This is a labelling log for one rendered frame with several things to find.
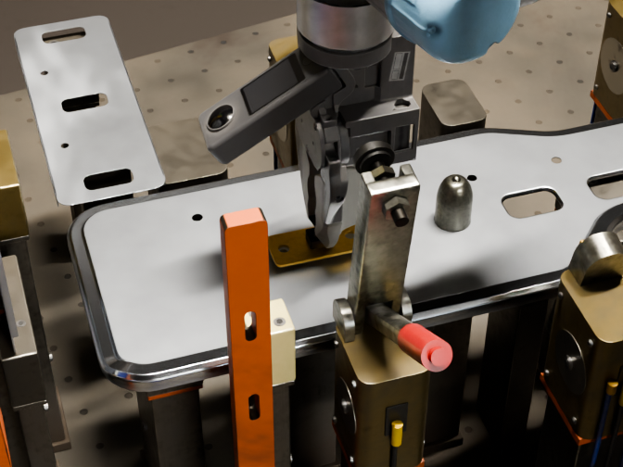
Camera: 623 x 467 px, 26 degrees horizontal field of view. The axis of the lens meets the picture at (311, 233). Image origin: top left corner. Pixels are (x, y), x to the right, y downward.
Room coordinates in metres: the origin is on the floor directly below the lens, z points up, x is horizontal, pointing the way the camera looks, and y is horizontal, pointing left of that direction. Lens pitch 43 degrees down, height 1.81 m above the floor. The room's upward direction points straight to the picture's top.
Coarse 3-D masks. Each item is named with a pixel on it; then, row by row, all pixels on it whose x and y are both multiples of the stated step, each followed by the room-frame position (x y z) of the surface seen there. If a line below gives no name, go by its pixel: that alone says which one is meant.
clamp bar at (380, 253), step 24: (384, 144) 0.72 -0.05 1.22; (360, 168) 0.71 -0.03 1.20; (384, 168) 0.70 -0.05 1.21; (408, 168) 0.70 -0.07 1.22; (360, 192) 0.69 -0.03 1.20; (384, 192) 0.67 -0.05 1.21; (408, 192) 0.68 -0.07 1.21; (360, 216) 0.69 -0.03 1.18; (384, 216) 0.68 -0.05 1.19; (408, 216) 0.68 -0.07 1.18; (360, 240) 0.69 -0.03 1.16; (384, 240) 0.68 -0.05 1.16; (408, 240) 0.69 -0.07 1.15; (360, 264) 0.69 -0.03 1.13; (384, 264) 0.69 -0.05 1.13; (360, 288) 0.69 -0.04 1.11; (384, 288) 0.69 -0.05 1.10; (360, 312) 0.69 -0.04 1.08
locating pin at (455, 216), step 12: (444, 180) 0.88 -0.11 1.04; (456, 180) 0.88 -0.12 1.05; (444, 192) 0.87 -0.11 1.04; (456, 192) 0.87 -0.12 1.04; (468, 192) 0.87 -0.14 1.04; (444, 204) 0.87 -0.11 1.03; (456, 204) 0.87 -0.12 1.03; (468, 204) 0.87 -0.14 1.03; (444, 216) 0.87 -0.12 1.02; (456, 216) 0.86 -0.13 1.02; (468, 216) 0.87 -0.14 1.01; (444, 228) 0.87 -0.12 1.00; (456, 228) 0.86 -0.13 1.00
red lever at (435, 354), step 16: (384, 304) 0.70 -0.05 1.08; (368, 320) 0.69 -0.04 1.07; (384, 320) 0.67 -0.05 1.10; (400, 320) 0.66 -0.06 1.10; (400, 336) 0.63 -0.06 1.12; (416, 336) 0.61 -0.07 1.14; (432, 336) 0.61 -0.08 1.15; (416, 352) 0.60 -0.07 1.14; (432, 352) 0.59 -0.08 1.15; (448, 352) 0.60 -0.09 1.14; (432, 368) 0.59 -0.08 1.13
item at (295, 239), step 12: (312, 228) 0.85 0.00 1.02; (348, 228) 0.86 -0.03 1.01; (276, 240) 0.84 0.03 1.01; (288, 240) 0.84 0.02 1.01; (300, 240) 0.84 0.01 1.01; (312, 240) 0.83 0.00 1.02; (348, 240) 0.84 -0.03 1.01; (276, 252) 0.83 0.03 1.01; (288, 252) 0.83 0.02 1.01; (300, 252) 0.83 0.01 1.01; (312, 252) 0.83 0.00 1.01; (324, 252) 0.83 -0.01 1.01; (336, 252) 0.83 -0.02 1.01; (348, 252) 0.83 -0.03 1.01; (276, 264) 0.82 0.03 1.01; (288, 264) 0.82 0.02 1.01
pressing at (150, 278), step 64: (576, 128) 1.01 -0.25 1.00; (192, 192) 0.92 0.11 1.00; (256, 192) 0.92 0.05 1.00; (512, 192) 0.92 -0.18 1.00; (576, 192) 0.92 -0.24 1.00; (128, 256) 0.83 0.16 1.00; (192, 256) 0.83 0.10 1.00; (448, 256) 0.83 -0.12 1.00; (512, 256) 0.83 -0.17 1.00; (128, 320) 0.76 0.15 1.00; (192, 320) 0.76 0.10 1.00; (320, 320) 0.76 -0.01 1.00; (448, 320) 0.77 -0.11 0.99; (128, 384) 0.69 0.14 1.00
